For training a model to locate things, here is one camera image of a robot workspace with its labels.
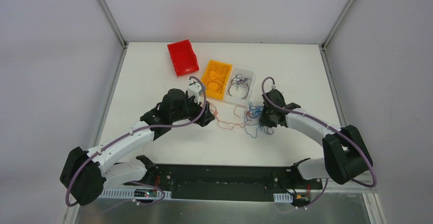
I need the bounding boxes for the orange thin cable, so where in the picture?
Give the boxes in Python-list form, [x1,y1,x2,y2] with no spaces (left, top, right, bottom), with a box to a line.
[206,65,253,131]

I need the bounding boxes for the yellow plastic bin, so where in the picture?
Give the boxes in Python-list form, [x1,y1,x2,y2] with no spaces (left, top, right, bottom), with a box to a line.
[201,60,233,100]

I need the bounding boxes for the white plastic bin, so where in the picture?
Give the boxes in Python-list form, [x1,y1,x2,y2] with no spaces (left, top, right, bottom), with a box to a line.
[223,65,256,106]

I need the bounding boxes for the purple thin cable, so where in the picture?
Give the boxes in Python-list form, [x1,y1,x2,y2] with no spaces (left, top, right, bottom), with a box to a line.
[226,73,254,101]

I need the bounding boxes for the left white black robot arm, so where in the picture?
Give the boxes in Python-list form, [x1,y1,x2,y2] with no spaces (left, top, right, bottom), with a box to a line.
[60,83,215,207]

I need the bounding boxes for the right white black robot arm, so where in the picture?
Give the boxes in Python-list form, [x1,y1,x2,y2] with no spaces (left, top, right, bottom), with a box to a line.
[259,88,377,188]

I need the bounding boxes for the red plastic bin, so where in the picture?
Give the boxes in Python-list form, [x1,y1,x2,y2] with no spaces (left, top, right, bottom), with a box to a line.
[167,39,199,77]

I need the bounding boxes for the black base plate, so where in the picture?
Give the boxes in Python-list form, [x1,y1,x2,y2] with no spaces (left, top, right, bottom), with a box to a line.
[126,156,324,202]

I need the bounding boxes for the right white cable duct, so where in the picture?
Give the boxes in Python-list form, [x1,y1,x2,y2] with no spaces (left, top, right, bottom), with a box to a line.
[273,193,293,203]

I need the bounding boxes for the white cable duct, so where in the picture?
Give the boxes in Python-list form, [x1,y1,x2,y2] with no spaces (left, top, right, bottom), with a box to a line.
[99,188,172,200]
[273,193,293,203]

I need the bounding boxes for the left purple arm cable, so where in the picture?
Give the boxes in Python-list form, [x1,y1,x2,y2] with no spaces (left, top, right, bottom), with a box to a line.
[65,76,208,208]

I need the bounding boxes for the left white cable duct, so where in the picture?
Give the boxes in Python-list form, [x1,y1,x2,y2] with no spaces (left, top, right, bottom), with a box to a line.
[99,188,172,200]

